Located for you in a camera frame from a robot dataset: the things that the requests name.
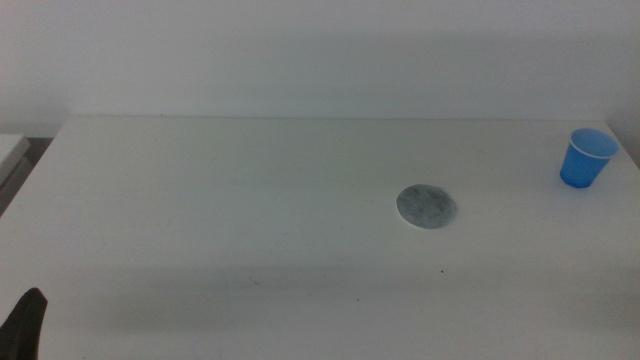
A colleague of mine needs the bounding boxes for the round grey cup mat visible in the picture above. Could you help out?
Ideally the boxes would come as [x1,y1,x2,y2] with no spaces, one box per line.
[396,183,458,230]

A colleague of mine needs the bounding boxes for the blue plastic cup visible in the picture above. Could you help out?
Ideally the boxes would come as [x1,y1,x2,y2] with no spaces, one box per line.
[559,127,620,190]

